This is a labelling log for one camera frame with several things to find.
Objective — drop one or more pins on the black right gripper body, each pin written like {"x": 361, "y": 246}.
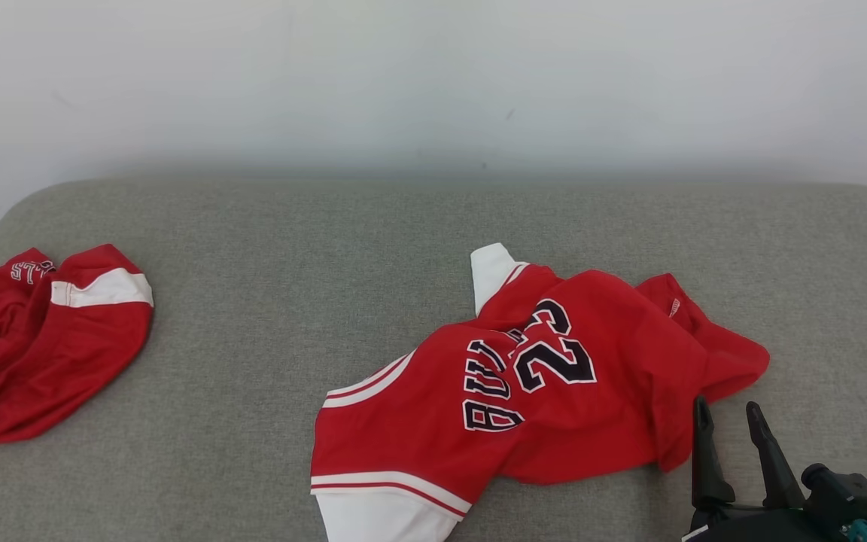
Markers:
{"x": 757, "y": 527}

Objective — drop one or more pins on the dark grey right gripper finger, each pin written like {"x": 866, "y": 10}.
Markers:
{"x": 776, "y": 474}
{"x": 707, "y": 467}

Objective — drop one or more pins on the red white basketball jersey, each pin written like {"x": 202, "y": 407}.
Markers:
{"x": 614, "y": 421}

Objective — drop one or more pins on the red white basketball shorts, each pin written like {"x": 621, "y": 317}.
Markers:
{"x": 50, "y": 361}

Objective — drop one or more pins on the teal right camera connector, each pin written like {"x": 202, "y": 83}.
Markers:
{"x": 864, "y": 534}

